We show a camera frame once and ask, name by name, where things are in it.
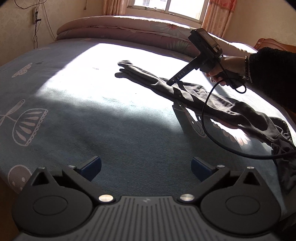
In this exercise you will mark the folded floral quilt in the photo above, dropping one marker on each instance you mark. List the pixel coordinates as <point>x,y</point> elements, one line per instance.
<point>147,31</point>

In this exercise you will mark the grey patterned bed sheet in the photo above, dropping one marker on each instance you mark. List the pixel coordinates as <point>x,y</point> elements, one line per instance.
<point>62,104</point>

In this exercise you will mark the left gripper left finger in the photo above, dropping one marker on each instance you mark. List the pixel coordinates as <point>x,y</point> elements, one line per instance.
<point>80,178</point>

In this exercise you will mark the right forearm black sleeve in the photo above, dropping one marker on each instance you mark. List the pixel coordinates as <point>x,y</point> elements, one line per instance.
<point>273,72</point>

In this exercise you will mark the wooden headboard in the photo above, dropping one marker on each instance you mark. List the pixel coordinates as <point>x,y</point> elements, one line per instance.
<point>271,43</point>

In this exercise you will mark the right pink curtain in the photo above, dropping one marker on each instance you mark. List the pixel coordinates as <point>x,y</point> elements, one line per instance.
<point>218,16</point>

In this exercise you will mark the wall power strip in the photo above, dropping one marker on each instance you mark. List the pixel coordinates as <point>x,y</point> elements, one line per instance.
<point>35,15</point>

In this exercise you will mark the black sweatpants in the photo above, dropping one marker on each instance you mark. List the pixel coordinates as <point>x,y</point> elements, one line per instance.
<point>270,130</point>

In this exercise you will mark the left pink curtain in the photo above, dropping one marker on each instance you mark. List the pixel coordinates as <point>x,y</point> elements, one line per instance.
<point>116,7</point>

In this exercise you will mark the window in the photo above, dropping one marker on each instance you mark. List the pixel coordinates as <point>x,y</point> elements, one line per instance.
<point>193,10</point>

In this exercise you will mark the person right hand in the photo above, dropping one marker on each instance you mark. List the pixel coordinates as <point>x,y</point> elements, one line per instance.
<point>230,63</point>

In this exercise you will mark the pink curtain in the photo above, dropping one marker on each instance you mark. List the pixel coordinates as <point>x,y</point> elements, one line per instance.
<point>116,7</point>
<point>218,16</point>

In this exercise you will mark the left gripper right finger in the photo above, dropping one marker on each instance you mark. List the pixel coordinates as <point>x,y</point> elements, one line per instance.
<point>210,176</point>

